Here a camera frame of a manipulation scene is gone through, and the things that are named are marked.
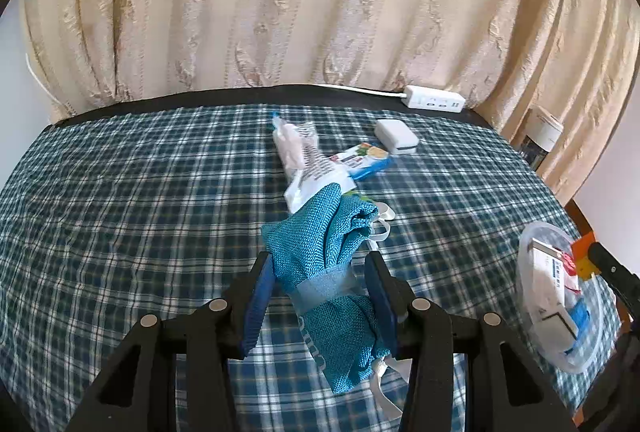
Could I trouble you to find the blue snack packet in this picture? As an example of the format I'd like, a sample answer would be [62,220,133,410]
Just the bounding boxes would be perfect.
[325,142,392,180]

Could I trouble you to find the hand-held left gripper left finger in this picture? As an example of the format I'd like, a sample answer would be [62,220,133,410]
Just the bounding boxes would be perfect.
[75,251,276,432]

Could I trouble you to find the white plastic packet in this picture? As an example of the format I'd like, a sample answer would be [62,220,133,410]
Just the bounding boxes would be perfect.
[270,112,356,215]

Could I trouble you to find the colourful toy cube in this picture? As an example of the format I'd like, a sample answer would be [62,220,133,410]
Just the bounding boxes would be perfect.
[572,235,601,283]

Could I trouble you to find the wide beige patterned curtain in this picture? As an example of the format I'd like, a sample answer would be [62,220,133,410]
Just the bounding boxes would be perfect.
[20,0,546,125]

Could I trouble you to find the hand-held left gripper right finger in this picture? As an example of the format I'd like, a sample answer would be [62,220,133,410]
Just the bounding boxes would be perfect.
[364,251,576,432]

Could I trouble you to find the blue plaid tablecloth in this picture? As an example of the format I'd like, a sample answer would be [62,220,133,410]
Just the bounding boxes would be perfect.
[0,105,623,432]

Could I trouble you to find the clear plastic bowl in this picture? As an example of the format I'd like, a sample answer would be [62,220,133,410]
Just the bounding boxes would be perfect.
[517,221,608,374]

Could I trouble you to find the white medicine box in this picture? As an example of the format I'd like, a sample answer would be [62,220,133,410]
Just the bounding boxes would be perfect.
[530,237,581,308]

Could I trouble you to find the white tower fan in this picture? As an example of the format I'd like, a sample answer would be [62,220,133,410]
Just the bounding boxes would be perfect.
[520,107,565,170]

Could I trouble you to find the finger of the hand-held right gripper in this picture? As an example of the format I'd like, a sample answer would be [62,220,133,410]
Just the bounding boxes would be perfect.
[586,239,640,305]

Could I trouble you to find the narrow beige patterned curtain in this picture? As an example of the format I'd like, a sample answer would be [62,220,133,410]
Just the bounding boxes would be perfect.
[500,0,640,208]

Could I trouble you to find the small blue packet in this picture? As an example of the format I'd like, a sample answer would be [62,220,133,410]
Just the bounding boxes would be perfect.
[562,297,593,355]

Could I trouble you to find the white rounded device box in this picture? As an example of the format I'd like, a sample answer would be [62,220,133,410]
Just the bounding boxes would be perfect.
[374,118,420,158]

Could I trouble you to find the blue woven cloth bag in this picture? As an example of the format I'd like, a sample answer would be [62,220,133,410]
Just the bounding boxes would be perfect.
[261,182,406,418]

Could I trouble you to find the white power strip cable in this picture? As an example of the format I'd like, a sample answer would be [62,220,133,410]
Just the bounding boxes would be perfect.
[310,82,407,97]

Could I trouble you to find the red and white packet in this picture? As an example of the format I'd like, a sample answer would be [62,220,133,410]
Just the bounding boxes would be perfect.
[560,249,583,295]

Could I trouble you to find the white power strip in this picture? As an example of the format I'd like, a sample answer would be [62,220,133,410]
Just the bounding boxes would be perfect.
[402,85,467,113]

